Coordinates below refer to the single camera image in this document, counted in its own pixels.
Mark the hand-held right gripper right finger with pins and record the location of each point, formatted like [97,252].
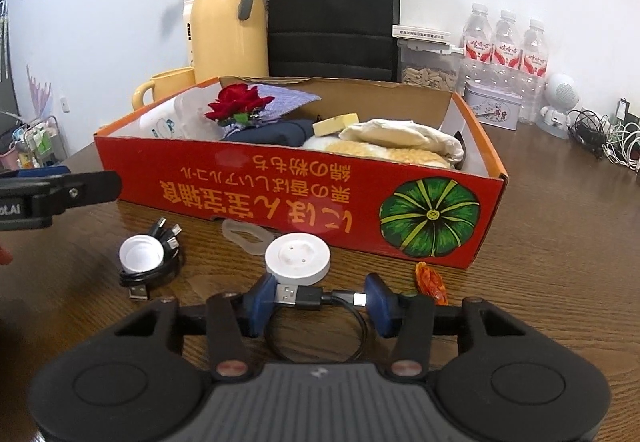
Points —
[380,304]

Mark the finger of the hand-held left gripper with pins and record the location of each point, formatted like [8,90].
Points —
[47,170]
[90,187]

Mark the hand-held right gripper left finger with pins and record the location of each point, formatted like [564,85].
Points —
[260,304]

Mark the white bottle cap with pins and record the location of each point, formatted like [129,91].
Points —
[141,254]

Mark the clear cotton swab box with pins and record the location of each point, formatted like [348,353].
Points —
[160,124]

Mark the red cardboard box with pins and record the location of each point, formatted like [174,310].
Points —
[300,192]

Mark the yellow white plush toy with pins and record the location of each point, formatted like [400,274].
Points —
[380,152]

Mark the red rose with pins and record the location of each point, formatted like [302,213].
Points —
[235,104]

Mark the navy blue pouch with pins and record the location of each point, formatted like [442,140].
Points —
[270,132]

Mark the white cloth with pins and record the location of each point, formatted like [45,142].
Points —
[400,131]

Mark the purple cloth pouch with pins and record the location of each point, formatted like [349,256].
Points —
[287,99]

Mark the person's left hand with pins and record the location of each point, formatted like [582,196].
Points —
[4,256]

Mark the white storage rack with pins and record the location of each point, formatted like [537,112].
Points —
[40,141]

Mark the orange candy wrapper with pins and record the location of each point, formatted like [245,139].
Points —
[430,282]

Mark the white round charger puck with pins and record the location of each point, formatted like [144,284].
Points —
[297,257]

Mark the yellow mug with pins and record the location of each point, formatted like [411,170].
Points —
[167,84]

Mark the white milk carton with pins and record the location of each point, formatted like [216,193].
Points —
[188,31]

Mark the pale yellow block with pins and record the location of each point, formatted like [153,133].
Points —
[335,123]

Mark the yellow thermos jug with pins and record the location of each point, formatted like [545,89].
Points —
[225,31]

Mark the silver tin box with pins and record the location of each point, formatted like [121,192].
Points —
[492,106]

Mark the clear seed container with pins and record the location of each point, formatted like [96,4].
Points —
[430,71]

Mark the white robot toy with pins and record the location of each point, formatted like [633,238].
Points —
[560,96]

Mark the small flat white box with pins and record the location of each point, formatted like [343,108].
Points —
[422,32]

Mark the red label water bottle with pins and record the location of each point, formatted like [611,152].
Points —
[534,61]
[506,51]
[476,46]

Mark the black paper bag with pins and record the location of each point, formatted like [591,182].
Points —
[330,6]

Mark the white wall socket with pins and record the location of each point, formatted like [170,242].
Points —
[64,104]

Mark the purple wall decal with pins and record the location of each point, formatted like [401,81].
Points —
[40,96]

